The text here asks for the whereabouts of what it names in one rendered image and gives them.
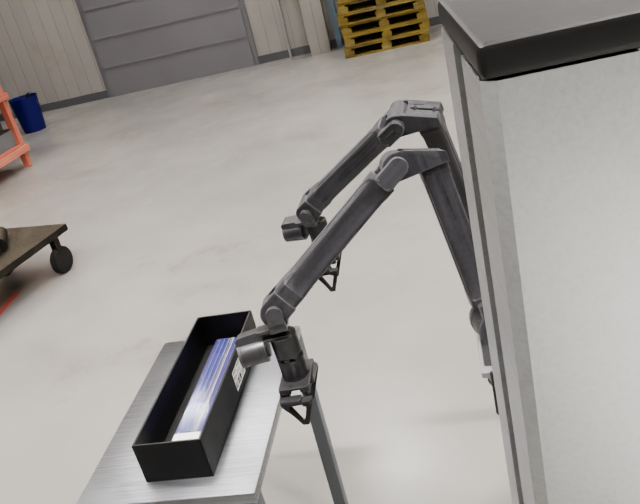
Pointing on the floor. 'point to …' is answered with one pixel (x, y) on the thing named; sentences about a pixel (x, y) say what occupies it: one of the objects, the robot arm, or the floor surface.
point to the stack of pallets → (381, 24)
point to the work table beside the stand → (252, 439)
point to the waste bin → (28, 112)
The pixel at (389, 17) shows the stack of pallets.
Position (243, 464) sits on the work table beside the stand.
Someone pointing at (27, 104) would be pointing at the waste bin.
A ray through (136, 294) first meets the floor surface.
